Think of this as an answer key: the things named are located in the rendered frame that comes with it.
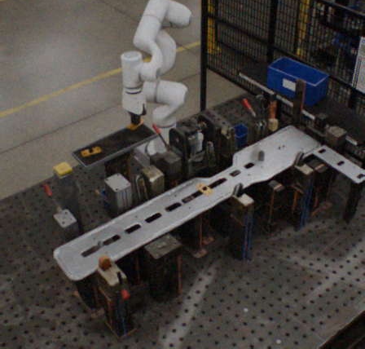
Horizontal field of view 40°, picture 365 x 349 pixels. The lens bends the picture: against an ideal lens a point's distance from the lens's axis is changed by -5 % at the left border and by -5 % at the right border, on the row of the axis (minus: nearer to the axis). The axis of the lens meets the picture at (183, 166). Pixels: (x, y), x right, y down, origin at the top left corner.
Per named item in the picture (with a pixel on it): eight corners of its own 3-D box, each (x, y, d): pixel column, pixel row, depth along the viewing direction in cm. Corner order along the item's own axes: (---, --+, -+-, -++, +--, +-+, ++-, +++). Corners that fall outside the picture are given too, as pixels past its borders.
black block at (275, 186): (271, 240, 243) (279, 196, 225) (256, 228, 250) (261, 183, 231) (283, 233, 247) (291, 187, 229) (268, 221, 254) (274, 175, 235)
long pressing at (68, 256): (76, 288, 187) (76, 285, 186) (49, 252, 201) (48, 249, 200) (323, 146, 252) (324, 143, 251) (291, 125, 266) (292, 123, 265)
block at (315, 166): (310, 218, 254) (319, 174, 237) (294, 206, 261) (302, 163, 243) (323, 209, 259) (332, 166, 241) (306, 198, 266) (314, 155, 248)
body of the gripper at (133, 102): (118, 87, 216) (120, 109, 223) (137, 94, 211) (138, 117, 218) (129, 80, 221) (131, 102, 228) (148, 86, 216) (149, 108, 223)
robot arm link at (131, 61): (147, 79, 216) (127, 76, 219) (147, 50, 208) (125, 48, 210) (140, 89, 210) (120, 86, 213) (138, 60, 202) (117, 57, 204)
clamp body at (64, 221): (75, 287, 223) (60, 231, 200) (63, 271, 230) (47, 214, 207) (93, 276, 227) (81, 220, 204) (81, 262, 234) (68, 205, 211)
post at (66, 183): (75, 250, 240) (59, 179, 212) (68, 240, 244) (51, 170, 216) (89, 243, 243) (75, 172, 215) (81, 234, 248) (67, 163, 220)
